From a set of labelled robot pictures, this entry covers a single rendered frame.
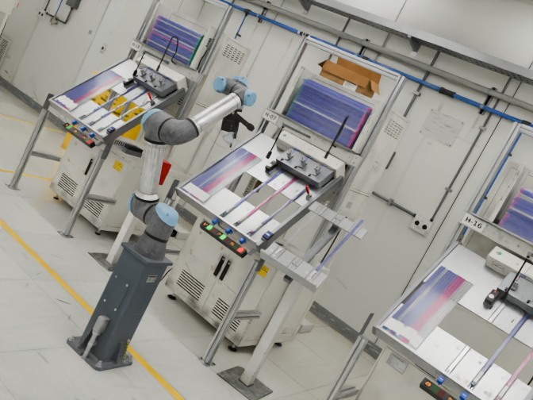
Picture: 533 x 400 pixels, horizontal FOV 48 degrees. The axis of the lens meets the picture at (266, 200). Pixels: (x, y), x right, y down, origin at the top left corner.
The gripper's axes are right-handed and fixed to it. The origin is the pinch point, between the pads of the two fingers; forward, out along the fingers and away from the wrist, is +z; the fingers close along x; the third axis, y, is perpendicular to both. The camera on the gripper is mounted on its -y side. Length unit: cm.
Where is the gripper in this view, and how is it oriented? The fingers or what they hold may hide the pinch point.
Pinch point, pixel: (231, 149)
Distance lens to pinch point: 297.4
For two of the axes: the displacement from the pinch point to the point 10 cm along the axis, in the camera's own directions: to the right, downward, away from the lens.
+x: 1.1, 1.7, -9.8
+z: -1.9, 9.7, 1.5
